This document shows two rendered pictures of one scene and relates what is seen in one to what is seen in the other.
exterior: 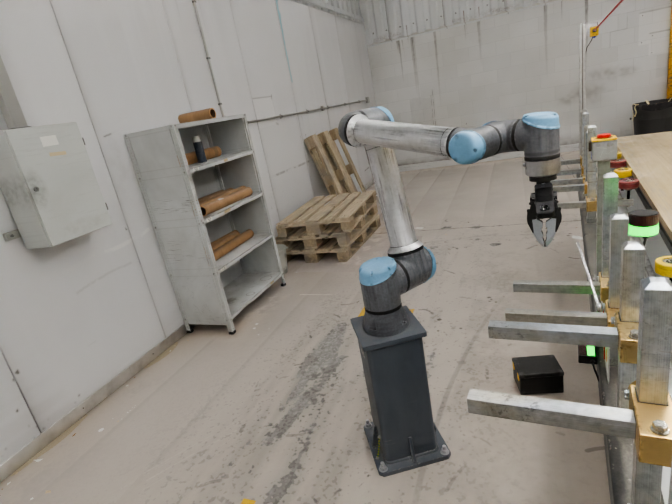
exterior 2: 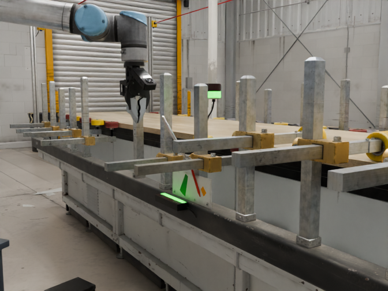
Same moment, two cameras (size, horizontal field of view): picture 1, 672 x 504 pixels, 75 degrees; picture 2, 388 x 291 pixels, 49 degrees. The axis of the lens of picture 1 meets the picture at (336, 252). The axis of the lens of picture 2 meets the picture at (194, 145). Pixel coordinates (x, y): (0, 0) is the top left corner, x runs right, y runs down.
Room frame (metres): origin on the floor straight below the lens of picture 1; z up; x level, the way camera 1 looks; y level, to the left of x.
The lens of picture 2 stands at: (0.31, 0.62, 1.08)
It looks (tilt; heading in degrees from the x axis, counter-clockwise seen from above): 7 degrees down; 298
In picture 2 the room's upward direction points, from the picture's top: straight up
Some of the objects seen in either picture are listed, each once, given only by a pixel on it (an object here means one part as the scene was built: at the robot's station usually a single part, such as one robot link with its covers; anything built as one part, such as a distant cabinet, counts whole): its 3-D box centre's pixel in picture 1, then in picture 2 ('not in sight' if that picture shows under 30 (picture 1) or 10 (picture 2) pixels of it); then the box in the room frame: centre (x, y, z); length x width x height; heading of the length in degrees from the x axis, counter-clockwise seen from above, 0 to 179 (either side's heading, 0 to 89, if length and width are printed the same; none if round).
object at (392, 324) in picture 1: (384, 314); not in sight; (1.59, -0.15, 0.65); 0.19 x 0.19 x 0.10
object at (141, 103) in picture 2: (550, 230); (138, 109); (1.20, -0.63, 1.02); 0.06 x 0.03 x 0.09; 152
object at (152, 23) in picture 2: not in sight; (152, 74); (2.66, -2.91, 1.25); 0.15 x 0.08 x 1.10; 150
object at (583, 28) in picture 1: (588, 99); (39, 78); (3.18, -1.98, 1.20); 0.15 x 0.12 x 1.00; 150
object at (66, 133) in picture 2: (579, 188); (67, 133); (2.27, -1.36, 0.83); 0.44 x 0.03 x 0.04; 60
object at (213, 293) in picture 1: (217, 221); not in sight; (3.48, 0.90, 0.78); 0.90 x 0.45 x 1.55; 156
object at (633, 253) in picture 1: (629, 351); (246, 157); (0.76, -0.56, 0.89); 0.04 x 0.04 x 0.48; 60
